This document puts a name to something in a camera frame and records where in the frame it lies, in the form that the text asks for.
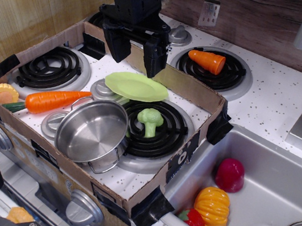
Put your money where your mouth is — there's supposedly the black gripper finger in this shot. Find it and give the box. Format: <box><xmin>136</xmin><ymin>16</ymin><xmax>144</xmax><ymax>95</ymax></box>
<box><xmin>103</xmin><ymin>26</ymin><xmax>131</xmax><ymax>63</ymax></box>
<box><xmin>144</xmin><ymin>37</ymin><xmax>168</xmax><ymax>78</ymax></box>

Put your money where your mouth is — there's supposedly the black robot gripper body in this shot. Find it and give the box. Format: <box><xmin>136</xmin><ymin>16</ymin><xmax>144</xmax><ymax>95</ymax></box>
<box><xmin>99</xmin><ymin>0</ymin><xmax>171</xmax><ymax>45</ymax></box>

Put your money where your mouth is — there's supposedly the orange toy carrot green stem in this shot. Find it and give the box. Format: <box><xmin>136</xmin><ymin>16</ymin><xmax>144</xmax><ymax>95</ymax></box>
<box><xmin>2</xmin><ymin>91</ymin><xmax>92</xmax><ymax>114</ymax></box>

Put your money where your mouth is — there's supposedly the light green plastic plate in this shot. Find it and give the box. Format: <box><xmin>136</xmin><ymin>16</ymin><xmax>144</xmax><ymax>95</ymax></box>
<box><xmin>105</xmin><ymin>72</ymin><xmax>168</xmax><ymax>102</ymax></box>

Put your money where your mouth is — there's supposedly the orange toy carrot half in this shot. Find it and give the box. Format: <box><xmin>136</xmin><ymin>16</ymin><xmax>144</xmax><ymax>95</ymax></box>
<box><xmin>188</xmin><ymin>50</ymin><xmax>226</xmax><ymax>75</ymax></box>

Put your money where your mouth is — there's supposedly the grey back stove knob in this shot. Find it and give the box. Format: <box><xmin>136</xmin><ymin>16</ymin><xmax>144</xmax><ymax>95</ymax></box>
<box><xmin>168</xmin><ymin>25</ymin><xmax>192</xmax><ymax>47</ymax></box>

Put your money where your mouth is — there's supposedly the grey stove knob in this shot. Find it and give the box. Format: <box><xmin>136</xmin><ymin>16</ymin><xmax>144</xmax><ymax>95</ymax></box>
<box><xmin>41</xmin><ymin>111</ymin><xmax>68</xmax><ymax>141</ymax></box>
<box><xmin>90</xmin><ymin>79</ymin><xmax>125</xmax><ymax>103</ymax></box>
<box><xmin>168</xmin><ymin>25</ymin><xmax>192</xmax><ymax>47</ymax></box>

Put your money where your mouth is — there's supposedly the back left black burner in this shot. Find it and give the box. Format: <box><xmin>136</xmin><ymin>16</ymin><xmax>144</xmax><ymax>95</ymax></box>
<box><xmin>87</xmin><ymin>12</ymin><xmax>104</xmax><ymax>29</ymax></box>

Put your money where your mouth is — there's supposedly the black burner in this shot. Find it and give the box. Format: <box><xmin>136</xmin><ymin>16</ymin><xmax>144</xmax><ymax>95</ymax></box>
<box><xmin>87</xmin><ymin>12</ymin><xmax>104</xmax><ymax>29</ymax></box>
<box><xmin>7</xmin><ymin>46</ymin><xmax>92</xmax><ymax>99</ymax></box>
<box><xmin>170</xmin><ymin>46</ymin><xmax>253</xmax><ymax>101</ymax></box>
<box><xmin>118</xmin><ymin>100</ymin><xmax>194</xmax><ymax>174</ymax></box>

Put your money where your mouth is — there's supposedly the grey middle stove knob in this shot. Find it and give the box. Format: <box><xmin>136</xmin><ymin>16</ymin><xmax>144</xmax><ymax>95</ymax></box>
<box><xmin>90</xmin><ymin>79</ymin><xmax>125</xmax><ymax>103</ymax></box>

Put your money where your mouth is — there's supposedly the front left black burner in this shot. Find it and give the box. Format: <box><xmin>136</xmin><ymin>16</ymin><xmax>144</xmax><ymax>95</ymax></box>
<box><xmin>7</xmin><ymin>46</ymin><xmax>92</xmax><ymax>99</ymax></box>

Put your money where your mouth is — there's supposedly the hanging metal spatula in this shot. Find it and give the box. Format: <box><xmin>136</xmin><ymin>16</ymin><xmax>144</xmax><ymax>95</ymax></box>
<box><xmin>198</xmin><ymin>0</ymin><xmax>221</xmax><ymax>27</ymax></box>

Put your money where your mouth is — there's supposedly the green toy broccoli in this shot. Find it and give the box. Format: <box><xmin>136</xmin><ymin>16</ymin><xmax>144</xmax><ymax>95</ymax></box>
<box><xmin>137</xmin><ymin>108</ymin><xmax>164</xmax><ymax>138</ymax></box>

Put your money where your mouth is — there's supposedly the back right black burner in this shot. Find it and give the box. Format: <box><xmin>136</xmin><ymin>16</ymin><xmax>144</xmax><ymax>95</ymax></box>
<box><xmin>170</xmin><ymin>46</ymin><xmax>253</xmax><ymax>101</ymax></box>

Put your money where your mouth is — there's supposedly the stainless steel pot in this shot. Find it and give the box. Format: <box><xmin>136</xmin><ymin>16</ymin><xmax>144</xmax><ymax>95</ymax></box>
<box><xmin>54</xmin><ymin>96</ymin><xmax>129</xmax><ymax>174</ymax></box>

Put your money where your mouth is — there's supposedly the front right black burner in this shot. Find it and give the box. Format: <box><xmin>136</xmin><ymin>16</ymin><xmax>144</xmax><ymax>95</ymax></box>
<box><xmin>118</xmin><ymin>100</ymin><xmax>194</xmax><ymax>174</ymax></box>

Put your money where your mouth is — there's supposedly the grey front stove knob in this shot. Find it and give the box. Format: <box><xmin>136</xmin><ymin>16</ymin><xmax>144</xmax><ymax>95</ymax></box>
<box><xmin>41</xmin><ymin>111</ymin><xmax>68</xmax><ymax>141</ymax></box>

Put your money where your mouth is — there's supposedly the yellow toy corn cob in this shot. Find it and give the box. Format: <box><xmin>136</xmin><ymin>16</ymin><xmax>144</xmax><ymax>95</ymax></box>
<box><xmin>0</xmin><ymin>83</ymin><xmax>19</xmax><ymax>104</ymax></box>

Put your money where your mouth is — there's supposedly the dark red toy fruit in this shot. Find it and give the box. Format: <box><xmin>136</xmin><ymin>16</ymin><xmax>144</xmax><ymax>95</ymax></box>
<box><xmin>215</xmin><ymin>158</ymin><xmax>245</xmax><ymax>193</ymax></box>

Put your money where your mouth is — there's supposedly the brown cardboard fence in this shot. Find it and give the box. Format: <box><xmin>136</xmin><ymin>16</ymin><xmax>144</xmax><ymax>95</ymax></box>
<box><xmin>0</xmin><ymin>22</ymin><xmax>227</xmax><ymax>226</ymax></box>

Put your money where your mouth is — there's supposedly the orange yellow toy pumpkin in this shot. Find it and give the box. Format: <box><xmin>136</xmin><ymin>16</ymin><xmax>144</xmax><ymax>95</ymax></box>
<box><xmin>194</xmin><ymin>186</ymin><xmax>230</xmax><ymax>226</ymax></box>

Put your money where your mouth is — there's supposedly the red toy strawberry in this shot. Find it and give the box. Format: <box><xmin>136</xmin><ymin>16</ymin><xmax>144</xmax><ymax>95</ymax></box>
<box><xmin>177</xmin><ymin>208</ymin><xmax>205</xmax><ymax>226</ymax></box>

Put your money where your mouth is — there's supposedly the grey right oven knob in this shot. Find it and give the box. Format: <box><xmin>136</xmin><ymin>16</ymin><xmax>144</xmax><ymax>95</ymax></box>
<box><xmin>65</xmin><ymin>190</ymin><xmax>103</xmax><ymax>226</ymax></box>

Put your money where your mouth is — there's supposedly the silver toy sink basin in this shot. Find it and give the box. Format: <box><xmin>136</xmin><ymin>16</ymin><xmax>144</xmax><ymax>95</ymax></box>
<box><xmin>162</xmin><ymin>125</ymin><xmax>302</xmax><ymax>226</ymax></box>

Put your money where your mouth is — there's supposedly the orange toy bottom left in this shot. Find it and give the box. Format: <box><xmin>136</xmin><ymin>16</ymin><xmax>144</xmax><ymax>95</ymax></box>
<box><xmin>6</xmin><ymin>207</ymin><xmax>34</xmax><ymax>224</ymax></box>

